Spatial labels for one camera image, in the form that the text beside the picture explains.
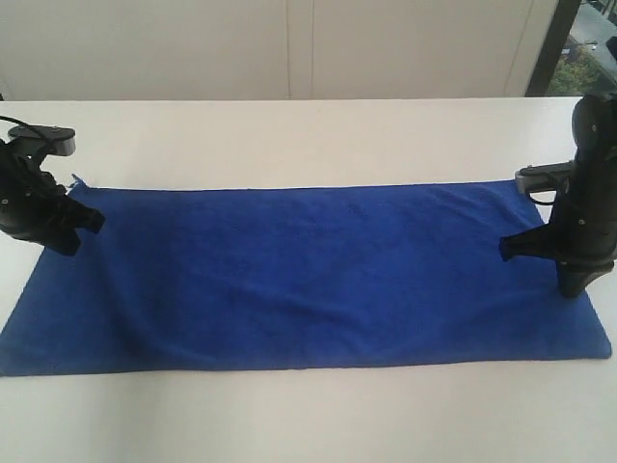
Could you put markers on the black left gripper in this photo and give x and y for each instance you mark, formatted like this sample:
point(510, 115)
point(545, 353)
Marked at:
point(29, 197)

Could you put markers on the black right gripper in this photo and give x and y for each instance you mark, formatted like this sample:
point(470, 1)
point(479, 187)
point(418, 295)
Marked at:
point(587, 213)

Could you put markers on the blue towel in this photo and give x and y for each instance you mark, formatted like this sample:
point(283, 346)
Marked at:
point(356, 277)

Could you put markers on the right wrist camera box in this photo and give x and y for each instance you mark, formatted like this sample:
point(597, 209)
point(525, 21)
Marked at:
point(543, 178)

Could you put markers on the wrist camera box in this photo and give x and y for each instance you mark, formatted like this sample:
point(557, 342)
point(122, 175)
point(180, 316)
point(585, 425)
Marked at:
point(543, 178)
point(54, 140)

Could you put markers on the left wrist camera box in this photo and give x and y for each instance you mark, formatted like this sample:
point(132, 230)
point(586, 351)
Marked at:
point(54, 140)

